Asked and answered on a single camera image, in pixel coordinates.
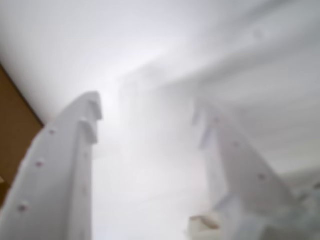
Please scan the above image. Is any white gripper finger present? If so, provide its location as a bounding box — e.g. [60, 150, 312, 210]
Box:
[0, 90, 104, 240]
[190, 99, 300, 221]

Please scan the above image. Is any brown cardboard box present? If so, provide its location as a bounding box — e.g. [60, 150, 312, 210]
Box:
[0, 62, 46, 209]

